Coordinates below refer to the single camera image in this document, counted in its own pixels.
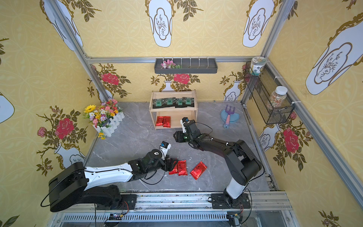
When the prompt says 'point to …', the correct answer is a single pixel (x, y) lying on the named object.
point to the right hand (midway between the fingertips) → (180, 132)
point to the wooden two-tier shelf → (176, 114)
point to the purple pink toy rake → (229, 112)
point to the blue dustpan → (233, 117)
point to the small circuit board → (116, 216)
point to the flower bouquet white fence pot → (105, 117)
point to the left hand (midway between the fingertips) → (169, 156)
